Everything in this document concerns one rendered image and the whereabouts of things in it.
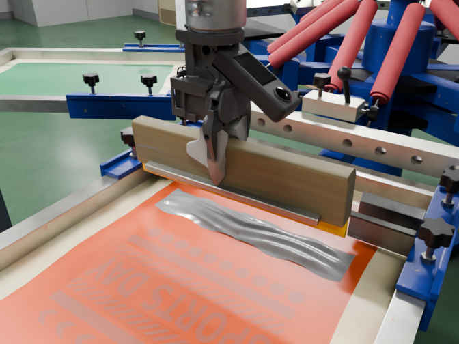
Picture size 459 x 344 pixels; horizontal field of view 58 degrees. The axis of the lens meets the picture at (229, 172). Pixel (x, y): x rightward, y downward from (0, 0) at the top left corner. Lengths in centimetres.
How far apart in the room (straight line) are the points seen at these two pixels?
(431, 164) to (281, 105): 44
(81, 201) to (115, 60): 106
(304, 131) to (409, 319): 48
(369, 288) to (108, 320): 36
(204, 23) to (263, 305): 37
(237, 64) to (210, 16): 6
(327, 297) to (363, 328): 6
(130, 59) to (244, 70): 125
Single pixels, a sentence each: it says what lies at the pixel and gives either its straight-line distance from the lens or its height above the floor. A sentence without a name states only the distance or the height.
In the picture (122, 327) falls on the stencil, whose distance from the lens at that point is 59.
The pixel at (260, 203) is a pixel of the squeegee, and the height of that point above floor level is 108.
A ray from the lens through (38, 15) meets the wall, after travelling 813.
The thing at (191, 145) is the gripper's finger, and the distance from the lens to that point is 59.
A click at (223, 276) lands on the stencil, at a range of 63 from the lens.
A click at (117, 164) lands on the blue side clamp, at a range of 84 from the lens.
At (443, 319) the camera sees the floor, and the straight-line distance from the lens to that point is 204.
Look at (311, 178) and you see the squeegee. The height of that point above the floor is 113.
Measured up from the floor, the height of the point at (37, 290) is 95.
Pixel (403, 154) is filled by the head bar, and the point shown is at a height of 102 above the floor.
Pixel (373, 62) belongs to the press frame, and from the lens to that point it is 141.
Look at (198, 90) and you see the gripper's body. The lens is 54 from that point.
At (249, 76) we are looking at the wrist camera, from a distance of 51.
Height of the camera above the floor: 140
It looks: 30 degrees down
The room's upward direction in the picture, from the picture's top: straight up
